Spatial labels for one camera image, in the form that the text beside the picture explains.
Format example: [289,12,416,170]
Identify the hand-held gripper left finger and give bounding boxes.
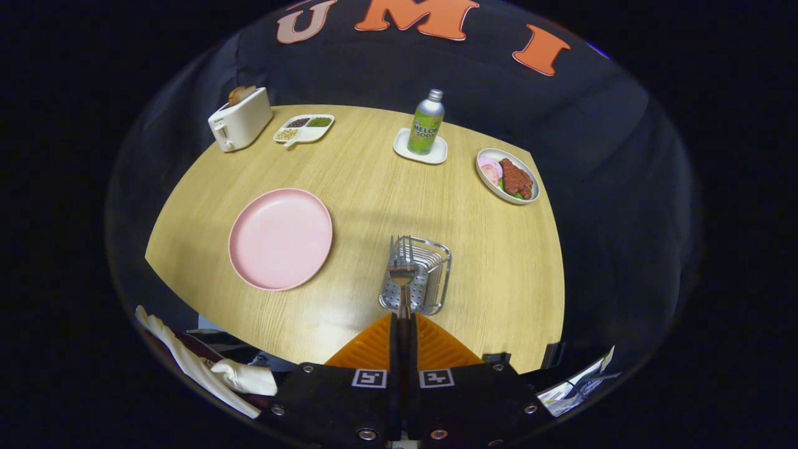
[271,313,400,445]

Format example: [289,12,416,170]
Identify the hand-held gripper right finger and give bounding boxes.
[408,313,555,445]

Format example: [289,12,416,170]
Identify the wooden-handled fork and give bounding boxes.
[388,261,420,337]

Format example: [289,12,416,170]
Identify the white cloth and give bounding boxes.
[135,305,278,419]

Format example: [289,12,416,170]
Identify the white printed papers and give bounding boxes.
[537,346,621,417]

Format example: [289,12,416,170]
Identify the metal cutlery basket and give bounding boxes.
[378,235,452,316]

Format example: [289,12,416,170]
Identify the pink plate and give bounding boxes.
[228,188,334,292]

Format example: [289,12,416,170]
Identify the white round plate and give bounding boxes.
[475,148,541,205]

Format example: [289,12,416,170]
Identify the red-brown meat piece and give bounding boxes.
[499,158,534,200]

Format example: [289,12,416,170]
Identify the pink ham slices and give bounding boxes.
[478,157,503,186]

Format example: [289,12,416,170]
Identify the white square coaster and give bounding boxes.
[393,127,449,165]

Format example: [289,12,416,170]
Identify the white divided dish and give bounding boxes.
[273,113,335,148]

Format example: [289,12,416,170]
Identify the green soda bottle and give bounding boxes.
[407,89,446,156]

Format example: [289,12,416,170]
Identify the white toaster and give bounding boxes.
[208,87,274,153]

